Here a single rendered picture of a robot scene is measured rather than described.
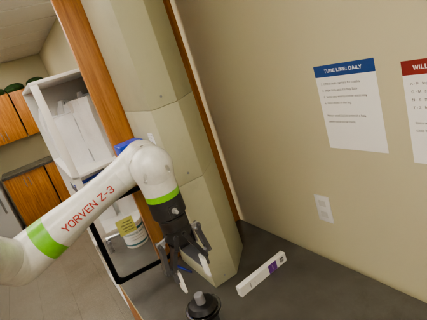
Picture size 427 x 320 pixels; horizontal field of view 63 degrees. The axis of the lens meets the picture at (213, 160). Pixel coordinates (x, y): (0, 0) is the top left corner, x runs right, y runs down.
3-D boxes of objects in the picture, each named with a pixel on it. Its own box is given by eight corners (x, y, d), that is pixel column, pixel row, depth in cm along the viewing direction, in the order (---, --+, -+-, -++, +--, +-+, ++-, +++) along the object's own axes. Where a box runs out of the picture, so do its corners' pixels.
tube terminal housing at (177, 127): (223, 235, 181) (174, 93, 158) (262, 256, 153) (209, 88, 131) (182, 260, 170) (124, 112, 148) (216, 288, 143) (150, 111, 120)
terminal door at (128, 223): (177, 254, 167) (148, 180, 155) (117, 286, 157) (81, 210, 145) (176, 253, 168) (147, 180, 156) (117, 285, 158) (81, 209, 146)
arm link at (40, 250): (-7, 297, 84) (-29, 259, 88) (25, 296, 96) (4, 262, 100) (54, 244, 87) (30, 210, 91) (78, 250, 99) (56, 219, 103)
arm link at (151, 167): (126, 159, 80) (169, 141, 83) (119, 150, 92) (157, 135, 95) (147, 211, 85) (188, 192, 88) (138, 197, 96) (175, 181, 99)
